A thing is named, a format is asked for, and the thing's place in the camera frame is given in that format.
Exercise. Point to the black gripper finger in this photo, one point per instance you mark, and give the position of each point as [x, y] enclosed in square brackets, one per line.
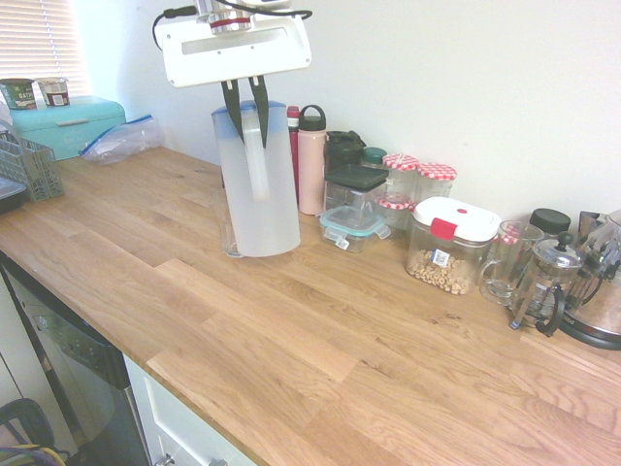
[233, 107]
[261, 107]

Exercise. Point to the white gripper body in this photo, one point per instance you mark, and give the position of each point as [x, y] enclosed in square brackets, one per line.
[242, 60]

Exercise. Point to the translucent pitcher with blue lid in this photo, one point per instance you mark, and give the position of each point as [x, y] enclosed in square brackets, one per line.
[271, 204]

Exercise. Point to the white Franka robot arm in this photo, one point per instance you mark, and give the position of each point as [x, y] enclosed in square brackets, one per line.
[228, 14]

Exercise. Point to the red water bottle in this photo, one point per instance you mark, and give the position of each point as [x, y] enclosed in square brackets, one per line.
[294, 145]

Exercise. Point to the pink insulated bottle black cap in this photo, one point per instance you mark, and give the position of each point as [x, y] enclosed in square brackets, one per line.
[310, 170]

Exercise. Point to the clear zip plastic bag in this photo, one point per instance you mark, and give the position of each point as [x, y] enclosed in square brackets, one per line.
[126, 138]

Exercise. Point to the square container with black lid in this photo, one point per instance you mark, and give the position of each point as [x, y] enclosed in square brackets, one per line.
[354, 177]

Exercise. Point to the glass jar with green lid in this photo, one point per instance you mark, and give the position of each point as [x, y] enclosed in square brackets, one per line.
[373, 155]

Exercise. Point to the clear faceted glass tumbler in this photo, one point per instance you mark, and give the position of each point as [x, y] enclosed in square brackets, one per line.
[228, 245]

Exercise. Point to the glass container with teal lid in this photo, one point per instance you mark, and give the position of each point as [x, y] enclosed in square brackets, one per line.
[351, 221]

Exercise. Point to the jam jar red checked lid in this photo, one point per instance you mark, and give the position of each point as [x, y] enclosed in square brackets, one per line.
[509, 238]
[436, 172]
[400, 162]
[395, 203]

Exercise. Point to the teal bread box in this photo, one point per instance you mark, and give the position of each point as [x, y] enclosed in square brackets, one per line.
[73, 121]

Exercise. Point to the white and maroon oatmeal cup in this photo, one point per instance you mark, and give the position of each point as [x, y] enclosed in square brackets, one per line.
[53, 92]

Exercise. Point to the grey cutlery basket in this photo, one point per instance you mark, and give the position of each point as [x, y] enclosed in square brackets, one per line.
[39, 170]

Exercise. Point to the white window blind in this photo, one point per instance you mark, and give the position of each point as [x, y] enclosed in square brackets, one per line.
[39, 39]

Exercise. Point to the green oatmeal cup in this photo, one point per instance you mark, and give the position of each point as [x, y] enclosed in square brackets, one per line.
[19, 94]

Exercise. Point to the cereal container with white lid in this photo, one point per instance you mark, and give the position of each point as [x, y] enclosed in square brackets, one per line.
[451, 213]

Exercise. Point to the black tray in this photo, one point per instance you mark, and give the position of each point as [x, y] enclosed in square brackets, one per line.
[9, 199]

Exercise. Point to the stainless steel dishwasher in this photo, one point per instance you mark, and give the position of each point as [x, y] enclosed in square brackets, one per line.
[73, 349]

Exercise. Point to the clear glass mug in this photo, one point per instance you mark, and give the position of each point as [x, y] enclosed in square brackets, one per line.
[504, 286]

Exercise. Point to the glass jar with black lid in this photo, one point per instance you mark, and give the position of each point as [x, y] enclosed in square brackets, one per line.
[548, 218]

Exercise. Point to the white cabinet drawer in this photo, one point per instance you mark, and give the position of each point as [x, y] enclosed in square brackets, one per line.
[174, 422]

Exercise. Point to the glass french press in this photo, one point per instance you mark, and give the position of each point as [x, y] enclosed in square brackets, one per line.
[553, 257]

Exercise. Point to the stainless steel toaster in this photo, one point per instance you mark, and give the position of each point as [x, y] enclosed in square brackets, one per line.
[592, 221]

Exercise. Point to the metal drawer knob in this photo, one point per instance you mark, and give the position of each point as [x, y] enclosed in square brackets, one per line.
[218, 462]
[167, 459]

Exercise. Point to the black chair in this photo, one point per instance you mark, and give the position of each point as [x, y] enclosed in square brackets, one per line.
[24, 417]

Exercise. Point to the stainless steel electric kettle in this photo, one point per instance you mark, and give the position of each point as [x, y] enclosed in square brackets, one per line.
[601, 310]

